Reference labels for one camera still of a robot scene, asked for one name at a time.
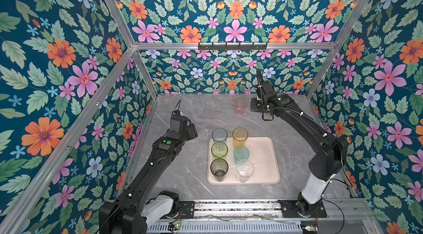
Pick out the pink short plastic cup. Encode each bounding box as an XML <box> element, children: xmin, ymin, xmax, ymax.
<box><xmin>234</xmin><ymin>98</ymin><xmax>247</xmax><ymax>115</ymax></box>

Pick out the blue tall plastic tumbler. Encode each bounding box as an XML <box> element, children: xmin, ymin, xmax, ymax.
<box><xmin>211</xmin><ymin>128</ymin><xmax>228</xmax><ymax>143</ymax></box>

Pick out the yellow tall plastic tumbler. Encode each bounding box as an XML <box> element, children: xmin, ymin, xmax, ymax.
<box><xmin>232</xmin><ymin>127</ymin><xmax>249</xmax><ymax>148</ymax></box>

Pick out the green tall plastic tumbler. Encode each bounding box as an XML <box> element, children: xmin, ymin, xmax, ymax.
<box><xmin>210</xmin><ymin>142</ymin><xmax>229</xmax><ymax>159</ymax></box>

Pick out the grey smoked plastic tumbler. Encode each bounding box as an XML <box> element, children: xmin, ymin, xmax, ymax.
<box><xmin>210</xmin><ymin>159</ymin><xmax>229</xmax><ymax>182</ymax></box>

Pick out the teal textured plastic cup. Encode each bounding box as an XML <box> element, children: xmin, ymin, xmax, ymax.
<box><xmin>234</xmin><ymin>146</ymin><xmax>250</xmax><ymax>164</ymax></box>

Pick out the clear short plastic cup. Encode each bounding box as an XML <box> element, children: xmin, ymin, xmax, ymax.
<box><xmin>236</xmin><ymin>159</ymin><xmax>254</xmax><ymax>183</ymax></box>

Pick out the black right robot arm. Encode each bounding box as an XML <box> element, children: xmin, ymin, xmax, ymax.
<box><xmin>251</xmin><ymin>79</ymin><xmax>349</xmax><ymax>217</ymax></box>

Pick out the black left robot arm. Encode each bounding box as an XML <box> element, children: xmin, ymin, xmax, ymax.
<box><xmin>98</xmin><ymin>109</ymin><xmax>198</xmax><ymax>234</ymax></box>

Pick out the beige plastic tray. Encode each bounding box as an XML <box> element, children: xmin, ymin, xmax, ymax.
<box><xmin>207</xmin><ymin>137</ymin><xmax>280</xmax><ymax>185</ymax></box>

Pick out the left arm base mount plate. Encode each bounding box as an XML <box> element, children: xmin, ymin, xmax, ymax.
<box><xmin>163</xmin><ymin>201</ymin><xmax>196</xmax><ymax>221</ymax></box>

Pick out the black hook rail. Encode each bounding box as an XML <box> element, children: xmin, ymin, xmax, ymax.
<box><xmin>197</xmin><ymin>42</ymin><xmax>268</xmax><ymax>52</ymax></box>

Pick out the aluminium top frame bar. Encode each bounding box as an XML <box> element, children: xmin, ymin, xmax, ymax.
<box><xmin>133</xmin><ymin>42</ymin><xmax>336</xmax><ymax>51</ymax></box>

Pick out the aluminium frame bar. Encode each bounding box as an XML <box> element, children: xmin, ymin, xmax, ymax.
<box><xmin>1</xmin><ymin>47</ymin><xmax>135</xmax><ymax>234</ymax></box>
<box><xmin>133</xmin><ymin>42</ymin><xmax>336</xmax><ymax>51</ymax></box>

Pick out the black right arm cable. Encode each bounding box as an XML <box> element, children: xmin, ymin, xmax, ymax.
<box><xmin>322</xmin><ymin>197</ymin><xmax>346</xmax><ymax>234</ymax></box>

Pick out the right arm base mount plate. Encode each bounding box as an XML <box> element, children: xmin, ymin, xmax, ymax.
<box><xmin>278</xmin><ymin>200</ymin><xmax>327</xmax><ymax>218</ymax></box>

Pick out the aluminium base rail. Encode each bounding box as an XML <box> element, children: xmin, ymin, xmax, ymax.
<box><xmin>147</xmin><ymin>198</ymin><xmax>383</xmax><ymax>234</ymax></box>

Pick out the aluminium frame corner post right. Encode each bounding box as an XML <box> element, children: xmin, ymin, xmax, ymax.
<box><xmin>306</xmin><ymin>0</ymin><xmax>370</xmax><ymax>101</ymax></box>

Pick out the aluminium frame corner post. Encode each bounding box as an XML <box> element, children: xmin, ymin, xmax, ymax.
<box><xmin>306</xmin><ymin>0</ymin><xmax>370</xmax><ymax>101</ymax></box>
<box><xmin>104</xmin><ymin>0</ymin><xmax>158</xmax><ymax>101</ymax></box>

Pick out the aluminium frame corner post left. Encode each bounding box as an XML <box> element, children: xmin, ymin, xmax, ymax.
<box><xmin>104</xmin><ymin>0</ymin><xmax>158</xmax><ymax>101</ymax></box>

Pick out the aluminium left frame bar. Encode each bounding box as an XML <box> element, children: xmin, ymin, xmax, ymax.
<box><xmin>1</xmin><ymin>47</ymin><xmax>135</xmax><ymax>234</ymax></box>

